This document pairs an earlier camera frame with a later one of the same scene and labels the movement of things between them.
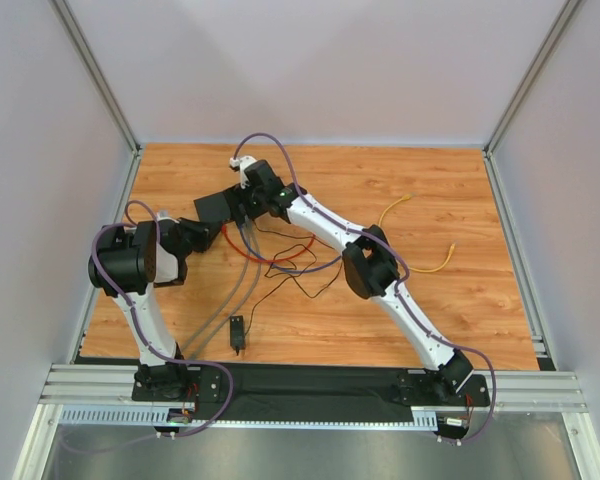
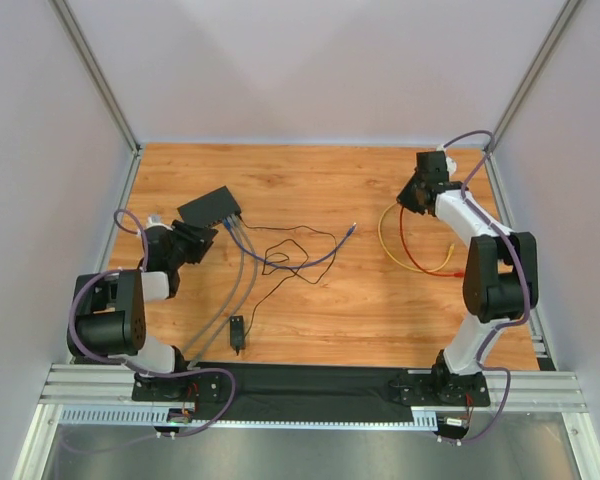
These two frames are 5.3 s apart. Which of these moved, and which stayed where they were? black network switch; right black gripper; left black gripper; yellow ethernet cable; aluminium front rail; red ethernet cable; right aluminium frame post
Moved: black network switch; right black gripper; red ethernet cable
Stayed: aluminium front rail; yellow ethernet cable; right aluminium frame post; left black gripper
